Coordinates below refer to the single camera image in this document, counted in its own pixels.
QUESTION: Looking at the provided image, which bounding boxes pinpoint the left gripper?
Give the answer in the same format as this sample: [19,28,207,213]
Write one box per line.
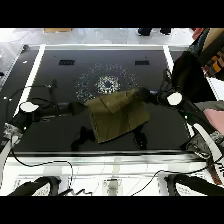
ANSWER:
[68,101,89,116]

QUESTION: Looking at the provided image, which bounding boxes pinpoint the olive green garment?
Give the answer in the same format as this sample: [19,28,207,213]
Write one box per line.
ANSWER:
[84,87,151,145]

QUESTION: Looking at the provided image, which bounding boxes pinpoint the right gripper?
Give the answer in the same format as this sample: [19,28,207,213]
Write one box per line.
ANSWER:
[134,87,158,105]

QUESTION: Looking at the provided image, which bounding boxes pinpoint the black cable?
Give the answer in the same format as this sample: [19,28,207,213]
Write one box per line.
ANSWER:
[130,166,209,197]
[10,143,94,197]

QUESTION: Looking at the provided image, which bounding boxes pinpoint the person's legs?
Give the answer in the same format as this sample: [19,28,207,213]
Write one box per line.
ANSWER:
[137,27,173,37]

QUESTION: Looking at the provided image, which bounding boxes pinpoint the grey garment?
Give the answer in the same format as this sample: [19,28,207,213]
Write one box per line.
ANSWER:
[185,130,224,160]

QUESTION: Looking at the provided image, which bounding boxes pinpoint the heap of clothes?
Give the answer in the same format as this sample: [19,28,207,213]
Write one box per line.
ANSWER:
[188,27,224,82]

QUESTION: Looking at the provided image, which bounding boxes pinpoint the silver frame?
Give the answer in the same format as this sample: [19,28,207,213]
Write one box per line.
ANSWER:
[0,152,224,197]

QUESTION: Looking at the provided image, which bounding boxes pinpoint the pink garment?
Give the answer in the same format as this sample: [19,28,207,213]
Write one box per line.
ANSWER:
[202,108,224,135]

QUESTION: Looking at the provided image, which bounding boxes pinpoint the black garment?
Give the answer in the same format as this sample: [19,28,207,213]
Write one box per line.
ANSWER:
[170,49,216,105]

